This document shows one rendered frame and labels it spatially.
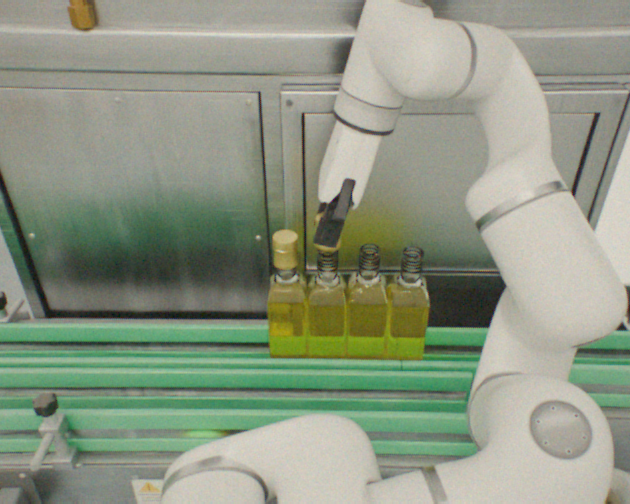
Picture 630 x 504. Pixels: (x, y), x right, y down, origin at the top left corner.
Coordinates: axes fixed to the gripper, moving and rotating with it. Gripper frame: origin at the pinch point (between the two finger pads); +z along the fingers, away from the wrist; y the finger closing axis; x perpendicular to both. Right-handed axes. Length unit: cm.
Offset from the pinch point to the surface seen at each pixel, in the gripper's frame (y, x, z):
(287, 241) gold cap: 0.9, -4.7, 3.6
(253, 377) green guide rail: 6.1, -4.3, 24.8
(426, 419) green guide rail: 13.3, 19.0, 18.0
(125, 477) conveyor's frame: 15.5, -18.5, 39.5
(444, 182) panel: -13.1, 16.8, -4.1
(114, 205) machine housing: -16.0, -31.8, 16.0
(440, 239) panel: -13.1, 20.2, 5.7
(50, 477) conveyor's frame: 16, -29, 42
